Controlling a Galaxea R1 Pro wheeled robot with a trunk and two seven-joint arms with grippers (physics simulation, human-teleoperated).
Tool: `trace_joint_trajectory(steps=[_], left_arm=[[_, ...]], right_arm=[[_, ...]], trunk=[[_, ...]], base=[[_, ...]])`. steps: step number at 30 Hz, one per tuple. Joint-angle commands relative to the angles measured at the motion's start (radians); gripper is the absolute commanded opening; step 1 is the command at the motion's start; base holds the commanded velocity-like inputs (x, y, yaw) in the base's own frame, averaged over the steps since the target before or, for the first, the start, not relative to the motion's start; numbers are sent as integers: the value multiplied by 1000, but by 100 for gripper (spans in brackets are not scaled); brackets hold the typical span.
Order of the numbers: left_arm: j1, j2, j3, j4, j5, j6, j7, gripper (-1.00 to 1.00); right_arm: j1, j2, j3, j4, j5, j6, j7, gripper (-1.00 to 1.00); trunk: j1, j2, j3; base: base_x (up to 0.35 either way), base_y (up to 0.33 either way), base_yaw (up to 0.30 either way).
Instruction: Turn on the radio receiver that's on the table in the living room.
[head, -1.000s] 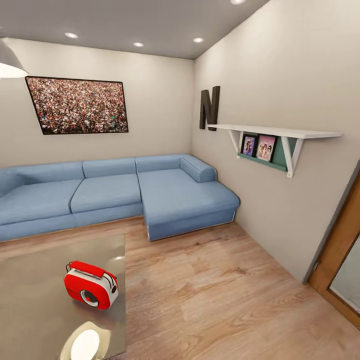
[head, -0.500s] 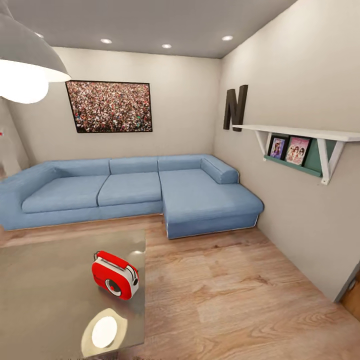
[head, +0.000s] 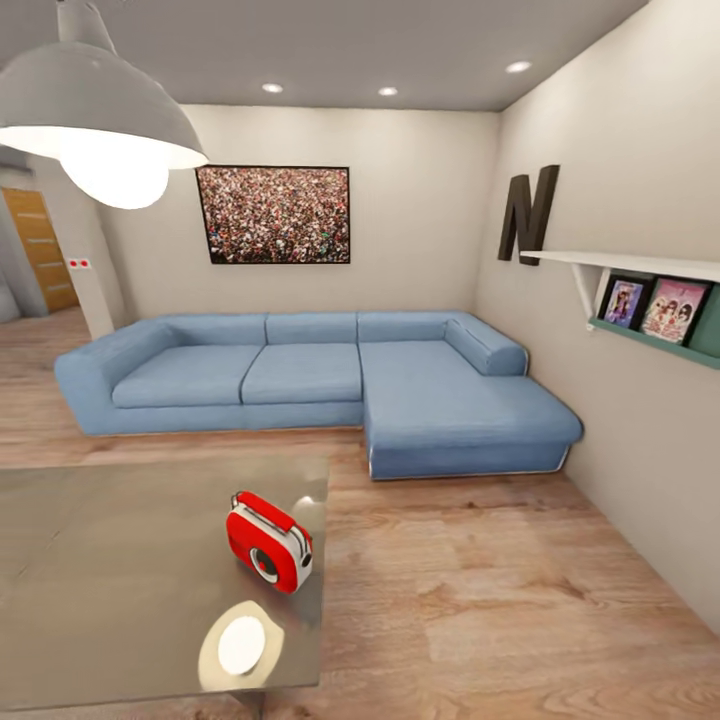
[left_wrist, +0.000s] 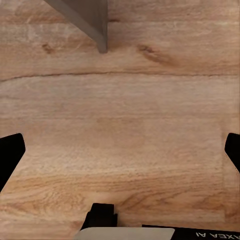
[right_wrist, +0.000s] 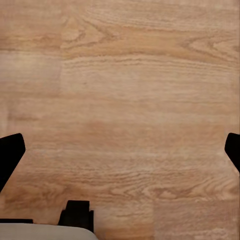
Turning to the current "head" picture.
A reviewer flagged radio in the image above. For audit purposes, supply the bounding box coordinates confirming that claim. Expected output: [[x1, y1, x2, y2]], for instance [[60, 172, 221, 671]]
[[227, 491, 313, 593]]

